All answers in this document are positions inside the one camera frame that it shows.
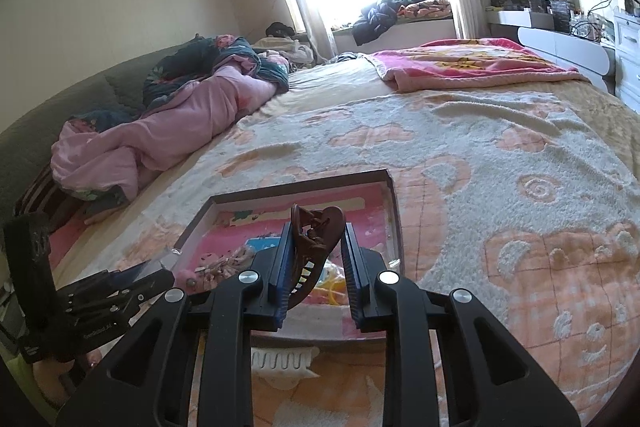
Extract floral fabric scrunchie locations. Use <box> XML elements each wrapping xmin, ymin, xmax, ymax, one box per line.
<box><xmin>177</xmin><ymin>245</ymin><xmax>256</xmax><ymax>295</ymax></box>

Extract brown hair clip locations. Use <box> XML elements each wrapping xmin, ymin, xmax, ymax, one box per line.
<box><xmin>288</xmin><ymin>204</ymin><xmax>346</xmax><ymax>309</ymax></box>

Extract person's left hand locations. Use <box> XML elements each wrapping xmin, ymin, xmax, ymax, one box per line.
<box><xmin>32</xmin><ymin>350</ymin><xmax>102</xmax><ymax>409</ymax></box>

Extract dark cardboard box tray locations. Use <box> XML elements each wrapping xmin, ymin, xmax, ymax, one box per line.
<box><xmin>171</xmin><ymin>168</ymin><xmax>406</xmax><ymax>350</ymax></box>

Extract pink quilt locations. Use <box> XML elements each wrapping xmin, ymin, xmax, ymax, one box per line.
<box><xmin>51</xmin><ymin>63</ymin><xmax>277</xmax><ymax>202</ymax></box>

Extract grey green headboard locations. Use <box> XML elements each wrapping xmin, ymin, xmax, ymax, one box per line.
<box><xmin>1</xmin><ymin>35</ymin><xmax>212</xmax><ymax>231</ymax></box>

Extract pink book in box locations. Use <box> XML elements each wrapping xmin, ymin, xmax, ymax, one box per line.
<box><xmin>184</xmin><ymin>183</ymin><xmax>396</xmax><ymax>341</ymax></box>

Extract bear pattern bed blanket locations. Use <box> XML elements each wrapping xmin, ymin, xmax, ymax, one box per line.
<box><xmin>54</xmin><ymin>60</ymin><xmax>639</xmax><ymax>423</ymax></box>

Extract dark floral quilt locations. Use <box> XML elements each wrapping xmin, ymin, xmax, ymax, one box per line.
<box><xmin>142</xmin><ymin>35</ymin><xmax>288</xmax><ymax>110</ymax></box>

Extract dark clothes by curtain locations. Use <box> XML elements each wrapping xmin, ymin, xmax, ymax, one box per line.
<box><xmin>265</xmin><ymin>22</ymin><xmax>296</xmax><ymax>39</ymax></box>

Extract pink red cartoon blanket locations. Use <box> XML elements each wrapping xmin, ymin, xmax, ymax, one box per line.
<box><xmin>366</xmin><ymin>38</ymin><xmax>586</xmax><ymax>93</ymax></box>

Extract white grey low desk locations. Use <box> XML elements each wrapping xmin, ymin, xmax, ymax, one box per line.
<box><xmin>485</xmin><ymin>9</ymin><xmax>615</xmax><ymax>94</ymax></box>

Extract dark jacket on sill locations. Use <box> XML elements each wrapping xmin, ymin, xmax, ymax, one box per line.
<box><xmin>352</xmin><ymin>0</ymin><xmax>407</xmax><ymax>46</ymax></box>

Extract folded blanket on sill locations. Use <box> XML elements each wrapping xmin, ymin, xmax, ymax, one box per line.
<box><xmin>397</xmin><ymin>0</ymin><xmax>452</xmax><ymax>20</ymax></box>

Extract white drawer cabinet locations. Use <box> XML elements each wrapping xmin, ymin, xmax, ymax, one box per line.
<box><xmin>614</xmin><ymin>10</ymin><xmax>640</xmax><ymax>114</ymax></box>

